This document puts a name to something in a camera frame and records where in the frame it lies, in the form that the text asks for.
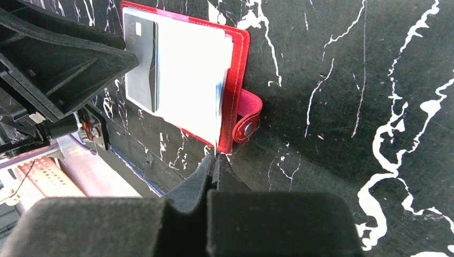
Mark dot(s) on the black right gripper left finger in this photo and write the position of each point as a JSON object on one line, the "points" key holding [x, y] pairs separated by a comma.
{"points": [[173, 225]]}

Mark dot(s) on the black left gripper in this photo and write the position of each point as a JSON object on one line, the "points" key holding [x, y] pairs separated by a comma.
{"points": [[50, 68]]}

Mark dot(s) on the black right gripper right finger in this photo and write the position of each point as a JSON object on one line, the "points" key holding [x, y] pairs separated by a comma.
{"points": [[241, 222]]}

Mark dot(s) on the black VIP card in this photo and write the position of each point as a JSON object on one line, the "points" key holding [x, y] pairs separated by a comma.
{"points": [[141, 82]]}

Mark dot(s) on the red leather card holder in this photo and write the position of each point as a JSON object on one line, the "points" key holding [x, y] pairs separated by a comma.
{"points": [[240, 108]]}

